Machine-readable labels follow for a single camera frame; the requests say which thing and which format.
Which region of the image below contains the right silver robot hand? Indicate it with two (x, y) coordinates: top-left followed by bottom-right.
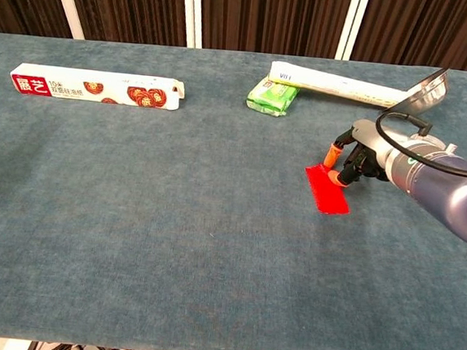
(322, 115), (403, 193)

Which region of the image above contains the red card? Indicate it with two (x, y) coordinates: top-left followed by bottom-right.
(301, 161), (355, 217)

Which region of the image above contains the stainless steel bowl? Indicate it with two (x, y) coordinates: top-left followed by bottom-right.
(381, 63), (452, 119)

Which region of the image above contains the long plain white box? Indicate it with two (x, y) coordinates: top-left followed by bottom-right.
(267, 60), (411, 111)

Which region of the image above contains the green tissue pack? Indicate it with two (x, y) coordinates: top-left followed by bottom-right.
(245, 74), (302, 119)

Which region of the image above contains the teal table cloth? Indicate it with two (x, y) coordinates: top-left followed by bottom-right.
(0, 30), (467, 350)

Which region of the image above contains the white box with red print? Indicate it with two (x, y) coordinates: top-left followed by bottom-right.
(9, 61), (188, 113)

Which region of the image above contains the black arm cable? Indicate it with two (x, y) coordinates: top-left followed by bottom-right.
(372, 109), (467, 179)

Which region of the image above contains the white screen frame post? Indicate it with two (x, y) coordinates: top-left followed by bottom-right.
(333, 0), (375, 64)
(176, 0), (208, 51)
(42, 0), (89, 42)

